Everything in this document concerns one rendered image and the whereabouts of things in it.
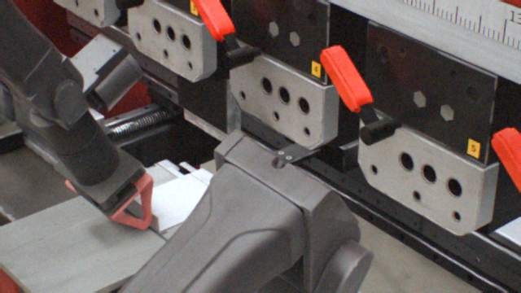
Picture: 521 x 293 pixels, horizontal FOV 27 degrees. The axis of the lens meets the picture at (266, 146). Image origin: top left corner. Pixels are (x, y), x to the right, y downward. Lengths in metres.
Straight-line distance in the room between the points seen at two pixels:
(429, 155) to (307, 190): 0.34
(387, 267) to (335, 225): 2.26
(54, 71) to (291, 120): 0.24
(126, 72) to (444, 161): 0.39
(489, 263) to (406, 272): 1.57
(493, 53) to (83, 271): 0.56
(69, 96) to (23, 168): 0.59
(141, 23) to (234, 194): 0.67
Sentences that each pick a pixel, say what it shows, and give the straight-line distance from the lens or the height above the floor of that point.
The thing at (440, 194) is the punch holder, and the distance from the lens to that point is 0.97.
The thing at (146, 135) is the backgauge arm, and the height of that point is 0.84.
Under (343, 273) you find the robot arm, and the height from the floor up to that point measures 1.30.
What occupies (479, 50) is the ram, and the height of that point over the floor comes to 1.36.
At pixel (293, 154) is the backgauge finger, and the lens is 1.43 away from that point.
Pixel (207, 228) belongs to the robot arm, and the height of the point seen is 1.37.
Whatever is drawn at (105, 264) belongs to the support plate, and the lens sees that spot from 1.24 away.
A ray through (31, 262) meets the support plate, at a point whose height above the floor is 1.00.
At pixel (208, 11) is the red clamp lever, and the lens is 1.11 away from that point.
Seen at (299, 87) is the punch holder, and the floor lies 1.24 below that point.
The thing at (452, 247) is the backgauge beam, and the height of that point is 0.93.
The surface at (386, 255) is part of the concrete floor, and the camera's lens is 2.99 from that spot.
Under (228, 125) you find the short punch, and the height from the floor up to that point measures 1.12.
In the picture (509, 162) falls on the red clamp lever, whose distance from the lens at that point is 0.85.
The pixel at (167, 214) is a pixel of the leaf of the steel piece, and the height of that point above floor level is 1.00.
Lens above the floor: 1.72
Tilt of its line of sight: 30 degrees down
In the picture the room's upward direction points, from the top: straight up
